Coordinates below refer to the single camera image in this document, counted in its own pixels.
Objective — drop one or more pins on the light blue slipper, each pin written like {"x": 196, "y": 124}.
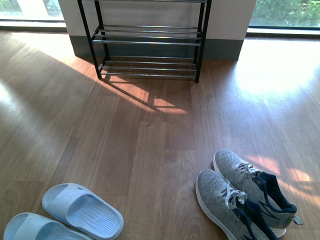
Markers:
{"x": 80, "y": 208}
{"x": 31, "y": 226}

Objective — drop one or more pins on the black metal shoe rack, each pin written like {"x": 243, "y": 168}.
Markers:
{"x": 156, "y": 39}

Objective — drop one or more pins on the grey sneaker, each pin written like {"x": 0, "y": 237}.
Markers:
{"x": 230, "y": 209}
{"x": 261, "y": 188}

